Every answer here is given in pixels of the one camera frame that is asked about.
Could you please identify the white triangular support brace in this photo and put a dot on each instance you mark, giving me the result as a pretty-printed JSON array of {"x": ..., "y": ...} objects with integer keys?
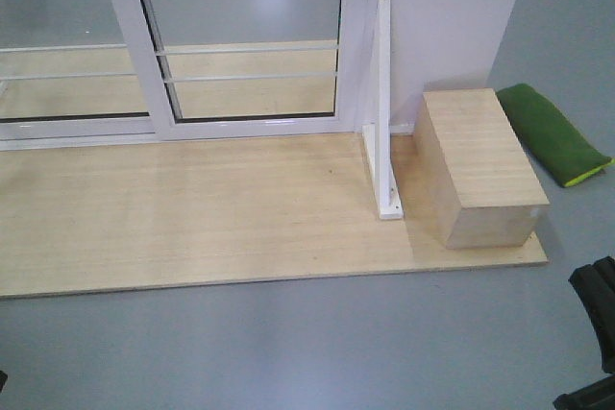
[{"x": 377, "y": 133}]

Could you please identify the green sandbag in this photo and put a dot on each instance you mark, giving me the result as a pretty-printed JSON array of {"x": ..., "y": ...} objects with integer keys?
[{"x": 551, "y": 138}]

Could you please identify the light wooden box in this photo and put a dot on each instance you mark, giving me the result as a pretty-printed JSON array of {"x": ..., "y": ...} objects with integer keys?
[{"x": 484, "y": 191}]

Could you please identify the white framed sliding glass door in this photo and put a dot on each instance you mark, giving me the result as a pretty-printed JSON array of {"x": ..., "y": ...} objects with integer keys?
[{"x": 359, "y": 19}]

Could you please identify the fixed white framed glass panel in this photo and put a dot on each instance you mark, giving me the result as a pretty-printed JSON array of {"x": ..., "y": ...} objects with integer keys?
[{"x": 67, "y": 75}]

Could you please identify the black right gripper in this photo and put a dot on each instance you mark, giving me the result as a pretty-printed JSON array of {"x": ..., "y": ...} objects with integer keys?
[{"x": 594, "y": 284}]

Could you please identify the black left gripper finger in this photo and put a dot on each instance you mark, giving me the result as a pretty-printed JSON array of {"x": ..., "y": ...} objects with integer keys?
[{"x": 3, "y": 380}]

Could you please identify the light plywood base board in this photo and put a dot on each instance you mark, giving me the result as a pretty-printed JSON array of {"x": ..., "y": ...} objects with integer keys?
[{"x": 113, "y": 218}]

